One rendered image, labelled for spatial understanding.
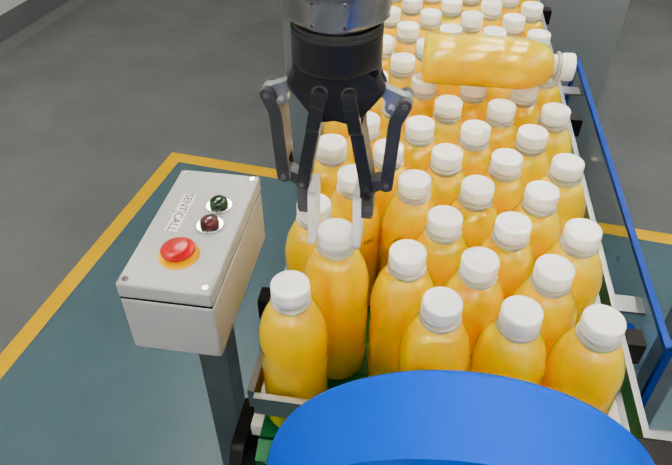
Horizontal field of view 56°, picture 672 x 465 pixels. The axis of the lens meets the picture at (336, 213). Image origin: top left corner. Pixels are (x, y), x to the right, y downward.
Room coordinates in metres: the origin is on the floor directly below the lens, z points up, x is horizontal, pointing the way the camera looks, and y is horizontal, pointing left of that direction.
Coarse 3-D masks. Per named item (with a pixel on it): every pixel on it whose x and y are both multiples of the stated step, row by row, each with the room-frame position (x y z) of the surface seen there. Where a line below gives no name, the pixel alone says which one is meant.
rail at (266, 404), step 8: (256, 392) 0.40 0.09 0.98; (256, 400) 0.39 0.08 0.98; (264, 400) 0.39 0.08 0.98; (272, 400) 0.39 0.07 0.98; (280, 400) 0.39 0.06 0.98; (288, 400) 0.39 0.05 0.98; (296, 400) 0.39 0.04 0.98; (304, 400) 0.39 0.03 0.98; (256, 408) 0.39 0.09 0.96; (264, 408) 0.39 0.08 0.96; (272, 408) 0.39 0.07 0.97; (280, 408) 0.38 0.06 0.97; (288, 408) 0.38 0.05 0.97; (296, 408) 0.38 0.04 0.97; (280, 416) 0.38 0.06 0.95; (288, 416) 0.38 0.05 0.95
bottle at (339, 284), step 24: (312, 264) 0.48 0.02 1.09; (336, 264) 0.47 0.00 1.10; (360, 264) 0.48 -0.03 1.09; (312, 288) 0.46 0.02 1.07; (336, 288) 0.45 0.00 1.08; (360, 288) 0.46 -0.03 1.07; (336, 312) 0.45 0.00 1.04; (360, 312) 0.46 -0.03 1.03; (336, 336) 0.45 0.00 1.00; (360, 336) 0.46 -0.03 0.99; (336, 360) 0.45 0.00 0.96; (360, 360) 0.47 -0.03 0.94
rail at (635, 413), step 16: (576, 144) 0.88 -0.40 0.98; (592, 208) 0.71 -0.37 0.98; (608, 272) 0.58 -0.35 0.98; (608, 288) 0.55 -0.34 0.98; (608, 304) 0.53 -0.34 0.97; (624, 336) 0.47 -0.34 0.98; (624, 352) 0.45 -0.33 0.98; (624, 384) 0.42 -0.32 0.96; (624, 400) 0.40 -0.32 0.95; (640, 400) 0.39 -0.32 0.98; (640, 416) 0.37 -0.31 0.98; (640, 432) 0.35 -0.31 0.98
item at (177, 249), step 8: (168, 240) 0.49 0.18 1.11; (176, 240) 0.49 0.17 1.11; (184, 240) 0.49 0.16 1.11; (160, 248) 0.48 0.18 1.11; (168, 248) 0.48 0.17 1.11; (176, 248) 0.48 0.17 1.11; (184, 248) 0.48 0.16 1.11; (192, 248) 0.48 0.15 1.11; (168, 256) 0.47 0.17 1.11; (176, 256) 0.47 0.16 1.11; (184, 256) 0.47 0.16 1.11
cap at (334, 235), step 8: (320, 224) 0.50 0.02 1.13; (328, 224) 0.50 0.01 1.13; (336, 224) 0.50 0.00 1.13; (344, 224) 0.50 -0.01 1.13; (320, 232) 0.48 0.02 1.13; (328, 232) 0.48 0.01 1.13; (336, 232) 0.48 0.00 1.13; (344, 232) 0.48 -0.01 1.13; (320, 240) 0.48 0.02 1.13; (328, 240) 0.47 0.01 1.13; (336, 240) 0.47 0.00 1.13; (344, 240) 0.47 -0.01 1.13; (328, 248) 0.47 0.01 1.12; (336, 248) 0.47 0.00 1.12; (344, 248) 0.47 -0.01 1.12
